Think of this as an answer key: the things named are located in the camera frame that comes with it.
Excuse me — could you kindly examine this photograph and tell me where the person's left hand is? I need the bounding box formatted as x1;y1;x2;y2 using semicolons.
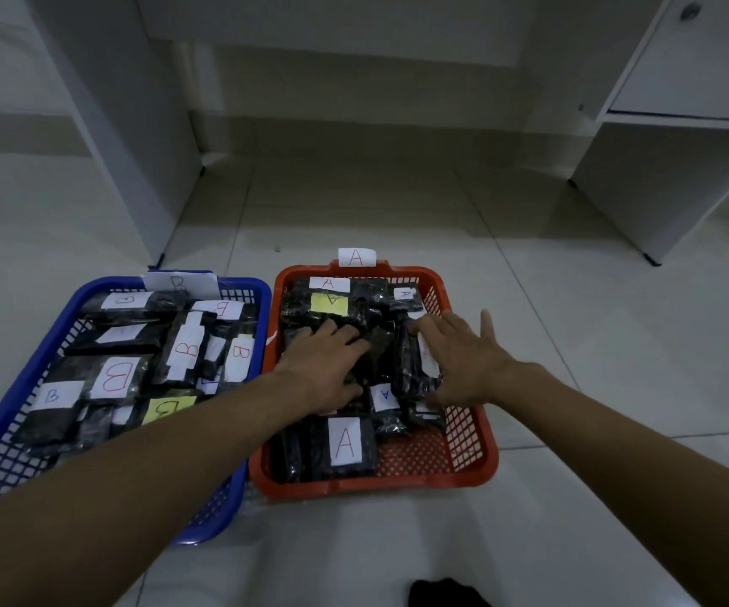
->
272;319;372;416

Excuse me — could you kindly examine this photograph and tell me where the person's right hand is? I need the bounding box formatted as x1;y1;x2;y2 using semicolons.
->
416;309;517;411

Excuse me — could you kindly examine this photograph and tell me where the red plastic basket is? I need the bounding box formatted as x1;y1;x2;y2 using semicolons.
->
248;261;500;502

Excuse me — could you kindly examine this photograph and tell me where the blue plastic basket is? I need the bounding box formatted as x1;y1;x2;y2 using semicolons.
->
0;271;274;546

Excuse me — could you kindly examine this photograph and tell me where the person's right forearm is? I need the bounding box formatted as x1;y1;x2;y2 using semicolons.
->
493;363;729;607

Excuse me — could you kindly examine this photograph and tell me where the person's left forearm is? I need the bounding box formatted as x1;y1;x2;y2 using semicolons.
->
0;372;305;607

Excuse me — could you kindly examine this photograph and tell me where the person's black trouser leg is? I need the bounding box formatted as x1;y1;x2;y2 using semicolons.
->
408;577;492;607

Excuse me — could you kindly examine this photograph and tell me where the large white paper tag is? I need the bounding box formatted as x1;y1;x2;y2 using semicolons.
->
141;271;222;301

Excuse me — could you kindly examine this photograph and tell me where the white desk side panel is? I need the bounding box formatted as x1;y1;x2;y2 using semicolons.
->
22;0;204;270
569;119;729;267

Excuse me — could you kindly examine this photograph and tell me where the white desk drawer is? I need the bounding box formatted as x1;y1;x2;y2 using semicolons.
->
578;0;729;132

